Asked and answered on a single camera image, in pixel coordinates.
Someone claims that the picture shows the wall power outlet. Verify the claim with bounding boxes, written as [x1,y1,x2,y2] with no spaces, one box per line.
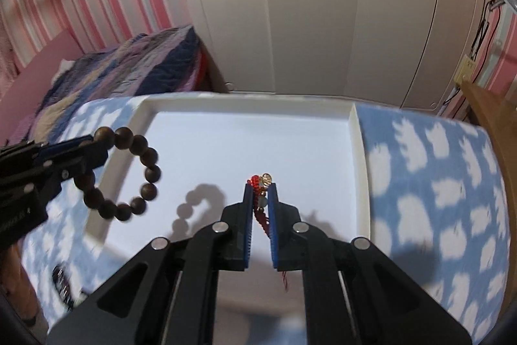
[454,55,476,87]

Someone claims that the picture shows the striped purple quilt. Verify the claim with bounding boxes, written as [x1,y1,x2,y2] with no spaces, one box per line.
[1,25,203,145]

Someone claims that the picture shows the clear shade desk lamp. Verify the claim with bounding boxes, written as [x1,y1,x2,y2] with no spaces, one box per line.
[468,0,516,82]

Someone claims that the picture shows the white shallow tray box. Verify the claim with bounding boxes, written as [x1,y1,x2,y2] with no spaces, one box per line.
[84,93,372,345]

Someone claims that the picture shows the white ornate wardrobe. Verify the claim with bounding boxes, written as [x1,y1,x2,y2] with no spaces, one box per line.
[187,0,485,113]

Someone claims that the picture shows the wooden footboard shelf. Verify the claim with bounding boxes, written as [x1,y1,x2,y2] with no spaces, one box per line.
[460,80,517,192]

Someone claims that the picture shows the blue polar bear blanket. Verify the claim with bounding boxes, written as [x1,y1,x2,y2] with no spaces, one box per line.
[22,95,511,341]

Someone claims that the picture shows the brown wooden bead bracelet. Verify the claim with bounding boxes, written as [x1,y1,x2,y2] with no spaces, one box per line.
[72,125,163,222]

